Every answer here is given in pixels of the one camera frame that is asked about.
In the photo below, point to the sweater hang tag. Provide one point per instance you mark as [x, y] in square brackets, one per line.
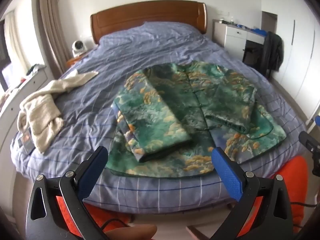
[26, 141]

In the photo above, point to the dark hanging jacket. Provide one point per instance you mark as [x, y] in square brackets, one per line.
[272, 52]

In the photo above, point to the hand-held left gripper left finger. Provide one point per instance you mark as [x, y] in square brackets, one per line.
[93, 170]

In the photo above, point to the cream knitted sweater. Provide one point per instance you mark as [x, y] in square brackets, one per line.
[42, 112]

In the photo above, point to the white drawer cabinet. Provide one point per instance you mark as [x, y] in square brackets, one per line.
[233, 40]

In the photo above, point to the beige curtain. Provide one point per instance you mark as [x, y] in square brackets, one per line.
[53, 25]

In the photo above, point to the brown wooden headboard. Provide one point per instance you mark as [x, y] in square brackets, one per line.
[140, 20]

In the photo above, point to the person's left hand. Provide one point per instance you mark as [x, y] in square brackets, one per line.
[132, 231]

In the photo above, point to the green printed jacket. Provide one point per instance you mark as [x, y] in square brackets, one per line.
[175, 110]

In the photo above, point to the white wardrobe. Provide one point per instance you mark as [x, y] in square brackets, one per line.
[297, 42]

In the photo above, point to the bed with blue checked sheet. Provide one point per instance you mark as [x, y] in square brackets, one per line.
[125, 55]

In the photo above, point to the white sheer curtain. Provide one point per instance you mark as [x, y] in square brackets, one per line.
[16, 37]

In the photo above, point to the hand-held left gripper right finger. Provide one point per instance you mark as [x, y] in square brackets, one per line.
[228, 172]

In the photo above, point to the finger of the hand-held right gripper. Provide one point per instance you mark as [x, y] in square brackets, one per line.
[318, 120]

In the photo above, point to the small white fan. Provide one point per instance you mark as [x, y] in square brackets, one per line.
[79, 47]

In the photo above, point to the wooden nightstand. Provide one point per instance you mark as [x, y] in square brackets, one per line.
[73, 60]

